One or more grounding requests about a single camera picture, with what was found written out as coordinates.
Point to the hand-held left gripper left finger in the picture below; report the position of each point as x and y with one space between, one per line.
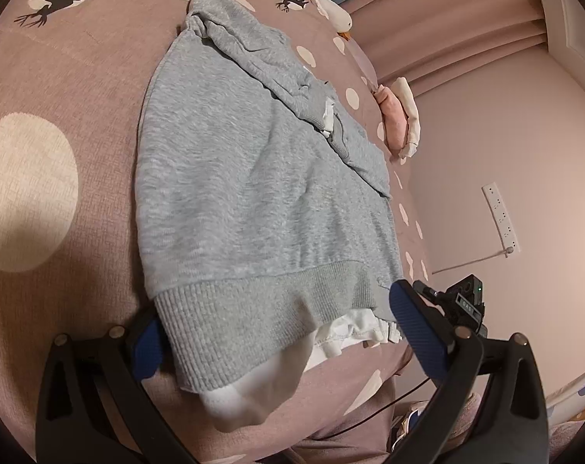
146 354

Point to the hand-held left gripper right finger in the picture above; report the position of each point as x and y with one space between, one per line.
418 333

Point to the white power strip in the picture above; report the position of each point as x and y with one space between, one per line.
500 217

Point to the white goose plush toy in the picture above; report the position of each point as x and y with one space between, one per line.
339 17

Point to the grey sweatshirt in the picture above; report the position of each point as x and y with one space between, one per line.
253 193

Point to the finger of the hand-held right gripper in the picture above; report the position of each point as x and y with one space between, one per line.
430 291

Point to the pink folded garment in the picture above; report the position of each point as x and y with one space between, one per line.
394 116

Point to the white patterned cloth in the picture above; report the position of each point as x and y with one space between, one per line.
575 396

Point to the pink polka dot blanket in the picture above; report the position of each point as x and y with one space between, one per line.
79 82

